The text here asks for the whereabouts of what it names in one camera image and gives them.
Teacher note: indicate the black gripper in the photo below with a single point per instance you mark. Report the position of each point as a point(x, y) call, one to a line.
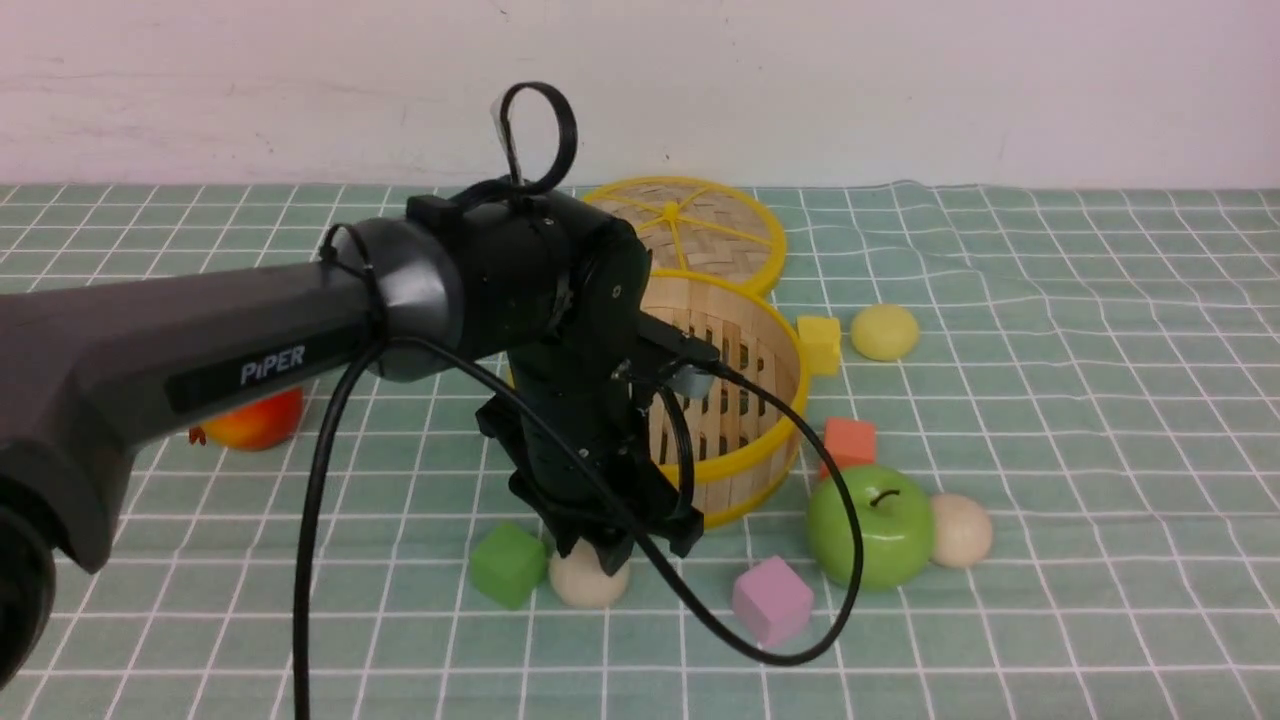
point(597, 414)

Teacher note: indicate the white bun front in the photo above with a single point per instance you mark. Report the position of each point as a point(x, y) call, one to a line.
point(580, 582)

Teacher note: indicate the white bun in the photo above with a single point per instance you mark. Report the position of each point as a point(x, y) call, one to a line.
point(580, 582)
point(963, 531)

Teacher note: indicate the yellow bun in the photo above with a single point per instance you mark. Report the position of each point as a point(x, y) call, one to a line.
point(884, 332)

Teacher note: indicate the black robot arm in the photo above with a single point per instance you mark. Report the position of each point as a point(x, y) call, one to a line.
point(93, 374)

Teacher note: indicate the bamboo steamer tray yellow rim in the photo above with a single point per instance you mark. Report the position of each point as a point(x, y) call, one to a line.
point(742, 445)

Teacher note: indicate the woven bamboo steamer lid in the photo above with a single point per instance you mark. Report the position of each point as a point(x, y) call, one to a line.
point(700, 226)

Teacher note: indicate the pink cube block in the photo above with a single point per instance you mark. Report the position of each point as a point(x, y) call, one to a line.
point(772, 602)

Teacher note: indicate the green cube block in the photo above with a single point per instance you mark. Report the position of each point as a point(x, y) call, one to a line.
point(507, 565)

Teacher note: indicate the orange cube block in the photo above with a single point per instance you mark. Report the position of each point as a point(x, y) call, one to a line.
point(850, 443)

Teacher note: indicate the green toy apple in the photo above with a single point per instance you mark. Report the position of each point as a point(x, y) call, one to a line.
point(896, 524)

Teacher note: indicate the yellow cube block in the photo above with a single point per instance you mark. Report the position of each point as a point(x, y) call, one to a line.
point(820, 339)

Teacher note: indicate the green checkered tablecloth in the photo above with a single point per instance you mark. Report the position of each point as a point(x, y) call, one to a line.
point(1098, 368)

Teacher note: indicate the red pomegranate toy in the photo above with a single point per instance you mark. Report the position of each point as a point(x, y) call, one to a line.
point(256, 427)

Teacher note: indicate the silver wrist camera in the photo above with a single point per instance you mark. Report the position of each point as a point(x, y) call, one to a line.
point(690, 375)

